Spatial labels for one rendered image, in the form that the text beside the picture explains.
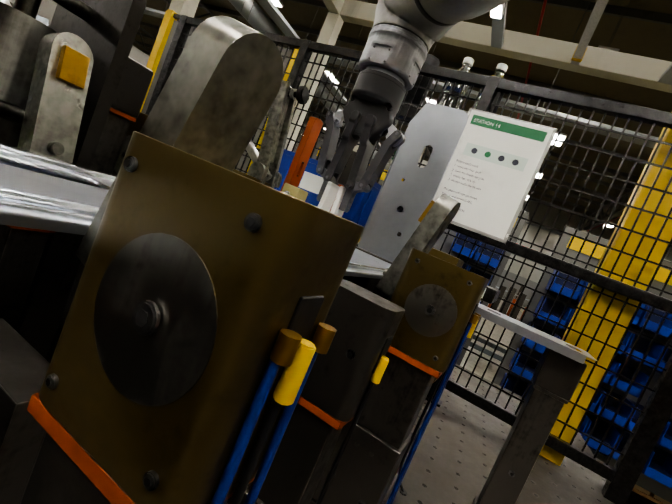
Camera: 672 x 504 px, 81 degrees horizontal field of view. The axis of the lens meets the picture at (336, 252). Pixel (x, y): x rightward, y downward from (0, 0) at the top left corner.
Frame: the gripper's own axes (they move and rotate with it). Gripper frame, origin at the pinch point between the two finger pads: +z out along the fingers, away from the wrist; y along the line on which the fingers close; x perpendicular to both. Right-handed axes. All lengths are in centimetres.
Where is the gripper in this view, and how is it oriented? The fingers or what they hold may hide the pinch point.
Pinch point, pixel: (331, 207)
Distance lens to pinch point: 60.3
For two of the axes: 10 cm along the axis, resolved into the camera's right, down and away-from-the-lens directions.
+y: 8.2, 3.8, -4.1
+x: 4.2, 0.9, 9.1
